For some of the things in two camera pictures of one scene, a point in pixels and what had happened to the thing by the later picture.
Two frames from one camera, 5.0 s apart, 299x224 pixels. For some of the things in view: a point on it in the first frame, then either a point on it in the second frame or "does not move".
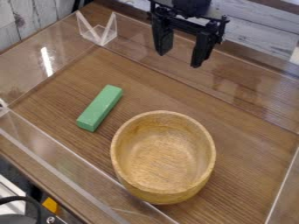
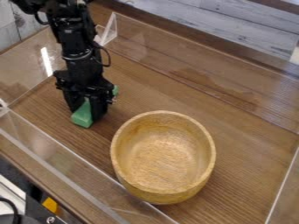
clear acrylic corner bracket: x=101 y=34 does not move
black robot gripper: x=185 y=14 -> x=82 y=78
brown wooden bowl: x=163 y=155 does not move
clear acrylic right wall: x=285 y=211 does not move
